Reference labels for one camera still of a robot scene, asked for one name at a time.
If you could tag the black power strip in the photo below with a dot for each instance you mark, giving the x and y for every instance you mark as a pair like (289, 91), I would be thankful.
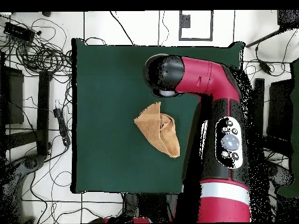
(62, 126)

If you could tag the grey curved base foot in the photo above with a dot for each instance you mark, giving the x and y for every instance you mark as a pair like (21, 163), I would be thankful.
(30, 163)
(281, 173)

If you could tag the black electronics box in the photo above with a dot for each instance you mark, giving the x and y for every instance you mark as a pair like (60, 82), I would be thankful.
(17, 31)

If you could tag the dark green table cloth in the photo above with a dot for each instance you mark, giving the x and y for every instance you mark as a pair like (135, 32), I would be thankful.
(105, 81)

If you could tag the dark grey power adapter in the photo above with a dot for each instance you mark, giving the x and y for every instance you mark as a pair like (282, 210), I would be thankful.
(265, 67)

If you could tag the dark tripod rod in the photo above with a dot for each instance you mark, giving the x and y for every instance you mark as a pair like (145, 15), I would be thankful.
(264, 38)

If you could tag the dark flat box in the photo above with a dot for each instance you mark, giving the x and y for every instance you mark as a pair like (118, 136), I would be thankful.
(280, 109)
(14, 98)

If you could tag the tan terry towel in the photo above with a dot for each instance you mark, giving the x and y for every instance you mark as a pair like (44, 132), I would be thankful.
(154, 130)

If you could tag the black upright bar stand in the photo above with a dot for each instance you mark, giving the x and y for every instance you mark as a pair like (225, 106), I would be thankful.
(259, 93)
(43, 112)

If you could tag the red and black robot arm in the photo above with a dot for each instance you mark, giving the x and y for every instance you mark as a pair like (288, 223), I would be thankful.
(205, 79)

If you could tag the small dark round object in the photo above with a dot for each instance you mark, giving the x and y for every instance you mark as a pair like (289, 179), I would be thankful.
(46, 13)

